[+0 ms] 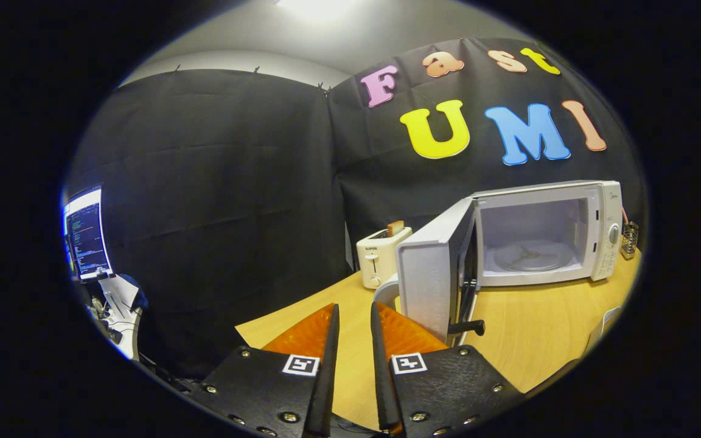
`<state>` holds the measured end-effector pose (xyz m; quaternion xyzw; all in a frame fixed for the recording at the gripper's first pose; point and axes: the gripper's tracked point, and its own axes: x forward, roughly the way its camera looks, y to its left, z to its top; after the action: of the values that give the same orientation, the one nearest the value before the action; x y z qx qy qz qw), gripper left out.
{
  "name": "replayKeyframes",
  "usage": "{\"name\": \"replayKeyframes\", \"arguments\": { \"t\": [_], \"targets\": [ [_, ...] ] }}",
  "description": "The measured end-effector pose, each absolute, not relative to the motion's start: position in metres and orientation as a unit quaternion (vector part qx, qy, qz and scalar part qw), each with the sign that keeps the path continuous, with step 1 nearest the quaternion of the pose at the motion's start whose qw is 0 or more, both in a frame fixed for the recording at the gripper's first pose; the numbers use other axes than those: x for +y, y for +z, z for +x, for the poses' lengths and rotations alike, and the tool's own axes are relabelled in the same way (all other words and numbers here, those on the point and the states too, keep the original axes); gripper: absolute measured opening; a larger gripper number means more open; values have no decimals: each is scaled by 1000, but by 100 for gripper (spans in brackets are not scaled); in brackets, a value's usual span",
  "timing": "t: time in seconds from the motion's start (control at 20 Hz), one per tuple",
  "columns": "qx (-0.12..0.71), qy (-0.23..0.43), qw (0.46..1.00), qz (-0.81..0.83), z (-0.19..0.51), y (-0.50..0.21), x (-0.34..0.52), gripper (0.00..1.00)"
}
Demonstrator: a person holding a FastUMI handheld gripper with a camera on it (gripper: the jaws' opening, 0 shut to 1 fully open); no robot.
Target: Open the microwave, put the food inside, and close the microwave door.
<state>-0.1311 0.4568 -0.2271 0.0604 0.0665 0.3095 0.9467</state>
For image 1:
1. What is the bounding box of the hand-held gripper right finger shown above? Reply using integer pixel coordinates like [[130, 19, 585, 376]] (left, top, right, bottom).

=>
[[370, 302, 525, 438]]

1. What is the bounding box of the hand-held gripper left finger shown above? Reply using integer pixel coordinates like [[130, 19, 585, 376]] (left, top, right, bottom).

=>
[[189, 303, 340, 438]]

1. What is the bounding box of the white microwave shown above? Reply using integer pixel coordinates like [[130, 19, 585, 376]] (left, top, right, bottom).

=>
[[374, 180, 625, 346]]

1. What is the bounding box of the cream toaster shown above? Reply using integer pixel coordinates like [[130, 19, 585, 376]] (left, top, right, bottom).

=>
[[356, 226, 413, 290]]

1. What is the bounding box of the white plate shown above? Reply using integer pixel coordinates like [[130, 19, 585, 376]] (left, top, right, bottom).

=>
[[585, 306, 623, 356]]

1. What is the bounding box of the computer monitor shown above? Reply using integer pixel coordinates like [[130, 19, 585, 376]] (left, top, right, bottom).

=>
[[61, 184, 115, 282]]

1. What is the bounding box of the metal wire holder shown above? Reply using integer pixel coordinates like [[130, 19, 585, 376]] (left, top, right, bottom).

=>
[[621, 221, 640, 260]]

